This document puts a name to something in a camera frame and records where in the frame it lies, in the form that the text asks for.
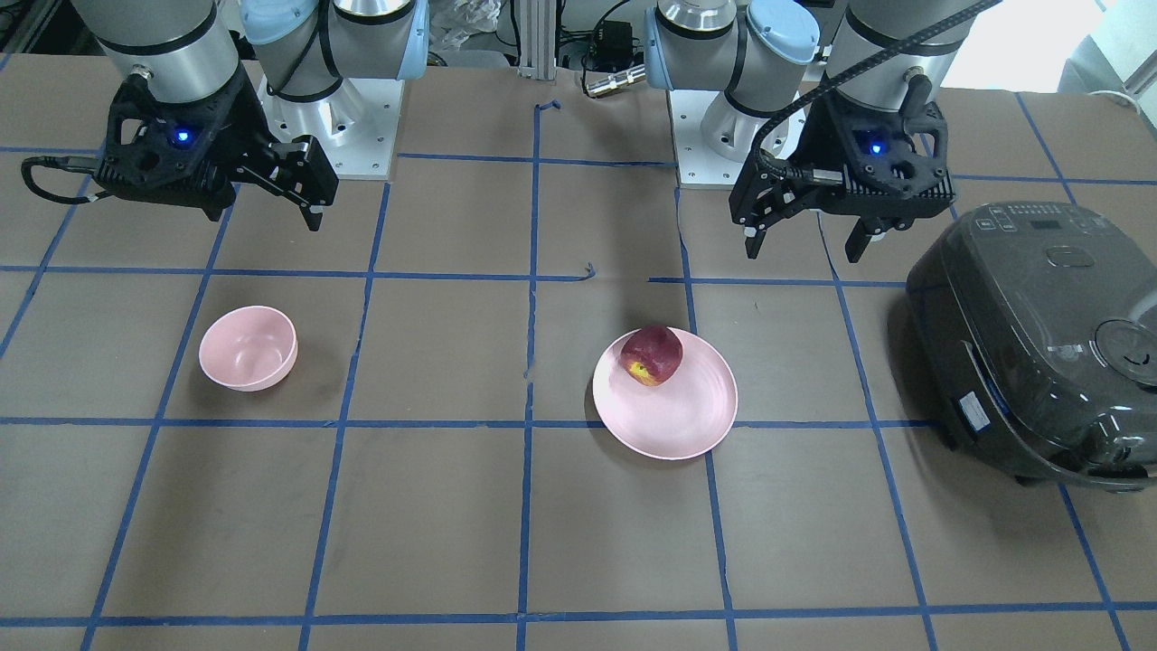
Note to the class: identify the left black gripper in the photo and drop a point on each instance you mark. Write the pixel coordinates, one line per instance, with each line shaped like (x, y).
(821, 136)

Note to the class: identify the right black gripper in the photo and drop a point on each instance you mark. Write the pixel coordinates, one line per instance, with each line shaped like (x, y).
(242, 125)

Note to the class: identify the red apple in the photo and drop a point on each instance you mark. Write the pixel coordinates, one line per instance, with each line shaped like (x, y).
(651, 355)

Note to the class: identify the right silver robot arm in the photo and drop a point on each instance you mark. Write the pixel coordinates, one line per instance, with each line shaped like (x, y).
(305, 48)

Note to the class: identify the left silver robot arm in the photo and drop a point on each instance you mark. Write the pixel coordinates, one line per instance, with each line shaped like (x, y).
(758, 53)

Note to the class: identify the pink bowl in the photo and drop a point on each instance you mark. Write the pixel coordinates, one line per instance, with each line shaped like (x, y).
(249, 349)

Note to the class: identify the pink plate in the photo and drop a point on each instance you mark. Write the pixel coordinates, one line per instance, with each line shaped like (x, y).
(687, 416)

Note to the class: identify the dark grey rice cooker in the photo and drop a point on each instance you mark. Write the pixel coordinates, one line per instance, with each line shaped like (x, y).
(1037, 319)

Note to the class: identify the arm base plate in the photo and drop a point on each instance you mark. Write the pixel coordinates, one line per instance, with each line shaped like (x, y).
(711, 138)
(357, 125)

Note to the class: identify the aluminium frame post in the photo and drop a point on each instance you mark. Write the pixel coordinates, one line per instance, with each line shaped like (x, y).
(538, 23)

